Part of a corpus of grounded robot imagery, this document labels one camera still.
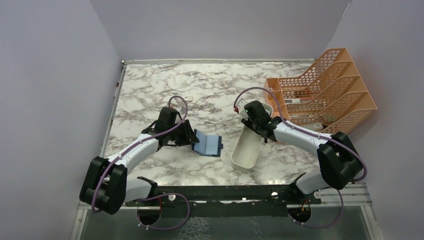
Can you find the grey red box in organizer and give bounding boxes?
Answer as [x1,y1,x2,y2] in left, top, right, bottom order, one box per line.
[302,122,324,132]

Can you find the white oblong plastic tray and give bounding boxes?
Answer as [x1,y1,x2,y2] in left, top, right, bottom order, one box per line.
[231,100,273,172]

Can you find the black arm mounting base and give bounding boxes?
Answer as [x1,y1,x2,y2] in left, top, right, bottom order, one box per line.
[123,177,320,231]

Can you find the orange mesh file organizer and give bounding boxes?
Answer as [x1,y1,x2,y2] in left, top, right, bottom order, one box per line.
[264,48,377,134]

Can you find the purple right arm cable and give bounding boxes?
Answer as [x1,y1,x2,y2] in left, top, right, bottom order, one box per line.
[233,87,369,183]

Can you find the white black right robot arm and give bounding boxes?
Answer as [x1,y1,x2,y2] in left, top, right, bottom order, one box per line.
[236,100,365,204]

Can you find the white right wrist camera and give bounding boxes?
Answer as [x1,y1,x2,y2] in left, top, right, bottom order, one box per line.
[235,98,249,120]

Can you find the blue leather card holder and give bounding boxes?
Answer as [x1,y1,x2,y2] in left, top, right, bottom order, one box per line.
[191,129,224,157]

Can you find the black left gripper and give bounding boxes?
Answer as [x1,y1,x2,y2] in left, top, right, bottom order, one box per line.
[167,119,200,146]

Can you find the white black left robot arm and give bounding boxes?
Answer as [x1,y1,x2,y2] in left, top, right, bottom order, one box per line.
[79,107,199,215]

